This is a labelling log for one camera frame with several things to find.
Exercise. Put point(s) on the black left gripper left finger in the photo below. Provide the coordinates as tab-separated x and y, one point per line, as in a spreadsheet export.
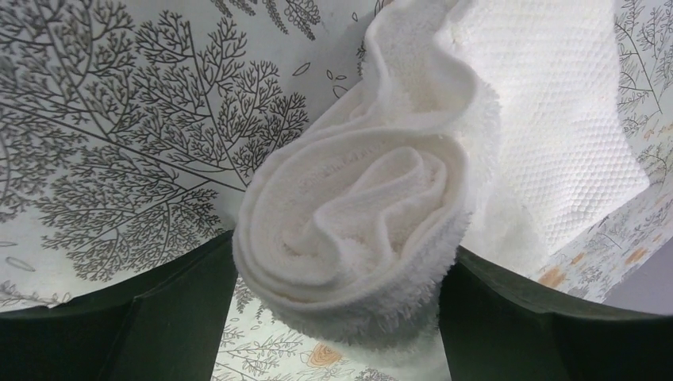
164	324

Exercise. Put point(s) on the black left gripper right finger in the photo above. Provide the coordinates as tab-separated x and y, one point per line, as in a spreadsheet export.
499	326

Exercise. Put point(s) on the white towel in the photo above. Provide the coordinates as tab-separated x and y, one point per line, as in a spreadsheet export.
486	124

